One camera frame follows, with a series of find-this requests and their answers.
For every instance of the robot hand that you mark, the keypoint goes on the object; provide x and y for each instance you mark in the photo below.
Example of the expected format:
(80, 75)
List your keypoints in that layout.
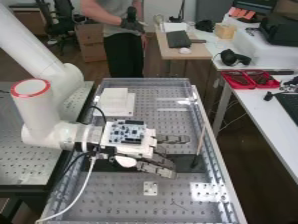
(128, 146)

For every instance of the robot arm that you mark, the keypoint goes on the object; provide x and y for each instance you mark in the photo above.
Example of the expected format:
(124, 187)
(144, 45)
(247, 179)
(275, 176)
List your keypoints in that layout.
(45, 63)

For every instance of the small white square block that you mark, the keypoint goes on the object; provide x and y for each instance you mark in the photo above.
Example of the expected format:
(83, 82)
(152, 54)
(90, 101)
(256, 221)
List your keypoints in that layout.
(151, 188)

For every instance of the small white box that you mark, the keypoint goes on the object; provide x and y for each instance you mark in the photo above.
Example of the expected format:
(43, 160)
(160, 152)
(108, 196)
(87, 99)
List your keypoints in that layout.
(116, 100)

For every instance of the clear box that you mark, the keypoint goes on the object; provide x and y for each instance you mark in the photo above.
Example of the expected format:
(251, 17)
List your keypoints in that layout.
(178, 100)

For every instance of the wooden desk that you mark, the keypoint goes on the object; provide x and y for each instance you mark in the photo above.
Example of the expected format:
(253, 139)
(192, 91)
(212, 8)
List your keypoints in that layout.
(178, 63)

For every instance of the person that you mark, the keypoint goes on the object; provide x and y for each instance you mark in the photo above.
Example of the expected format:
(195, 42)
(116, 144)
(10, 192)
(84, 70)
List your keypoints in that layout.
(122, 50)

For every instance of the white mouse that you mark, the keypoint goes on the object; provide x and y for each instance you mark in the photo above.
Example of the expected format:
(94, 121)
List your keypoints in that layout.
(186, 50)

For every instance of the red tray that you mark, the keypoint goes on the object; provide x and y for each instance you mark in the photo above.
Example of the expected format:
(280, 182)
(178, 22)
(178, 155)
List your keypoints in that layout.
(264, 78)
(239, 80)

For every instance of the white desk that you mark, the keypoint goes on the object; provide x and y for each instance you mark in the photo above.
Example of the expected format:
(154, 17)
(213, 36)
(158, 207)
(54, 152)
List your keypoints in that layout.
(267, 113)

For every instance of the cardboard box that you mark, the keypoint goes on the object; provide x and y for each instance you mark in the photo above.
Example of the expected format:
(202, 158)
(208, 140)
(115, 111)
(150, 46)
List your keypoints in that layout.
(91, 41)

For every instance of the black keyboard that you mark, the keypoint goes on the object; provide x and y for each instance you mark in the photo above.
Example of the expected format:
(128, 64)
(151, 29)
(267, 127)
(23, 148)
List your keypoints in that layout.
(179, 39)
(289, 106)

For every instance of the black headphones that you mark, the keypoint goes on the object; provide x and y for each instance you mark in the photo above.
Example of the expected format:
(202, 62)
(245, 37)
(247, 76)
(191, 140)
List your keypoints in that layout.
(233, 57)

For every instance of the small wooden box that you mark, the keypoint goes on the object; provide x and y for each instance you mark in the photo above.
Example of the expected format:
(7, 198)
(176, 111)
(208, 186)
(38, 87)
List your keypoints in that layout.
(225, 31)

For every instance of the black office chair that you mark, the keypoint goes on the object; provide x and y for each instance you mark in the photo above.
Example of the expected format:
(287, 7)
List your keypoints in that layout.
(58, 16)

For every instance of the black case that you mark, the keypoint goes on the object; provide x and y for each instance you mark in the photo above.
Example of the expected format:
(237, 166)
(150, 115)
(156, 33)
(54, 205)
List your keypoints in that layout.
(280, 30)

